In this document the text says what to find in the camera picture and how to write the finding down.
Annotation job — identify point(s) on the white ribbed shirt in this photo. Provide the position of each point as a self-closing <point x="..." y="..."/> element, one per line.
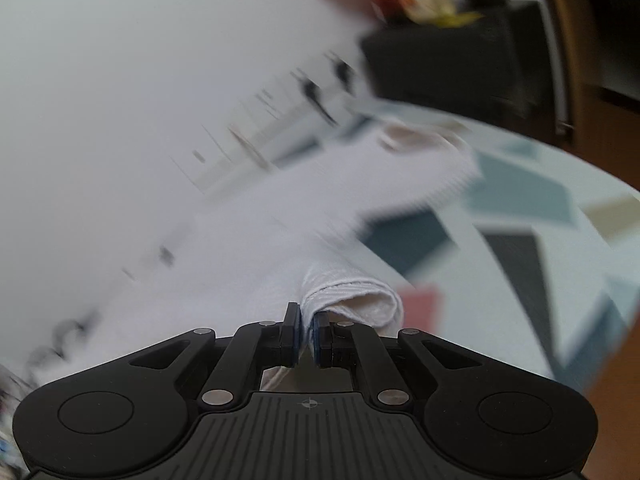
<point x="350" y="285"/>

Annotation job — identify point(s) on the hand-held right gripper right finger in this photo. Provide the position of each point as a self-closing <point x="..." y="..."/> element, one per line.
<point x="319" y="340"/>

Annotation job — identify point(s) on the geometric patterned tablecloth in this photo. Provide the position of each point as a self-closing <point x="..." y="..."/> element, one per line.
<point x="525" y="240"/>

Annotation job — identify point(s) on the black box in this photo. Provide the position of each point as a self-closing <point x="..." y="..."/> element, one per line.
<point x="450" y="60"/>

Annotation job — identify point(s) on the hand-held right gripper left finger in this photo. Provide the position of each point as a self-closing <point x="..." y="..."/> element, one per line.
<point x="295" y="332"/>

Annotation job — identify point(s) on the wooden door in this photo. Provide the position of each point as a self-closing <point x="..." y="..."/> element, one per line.
<point x="555" y="35"/>

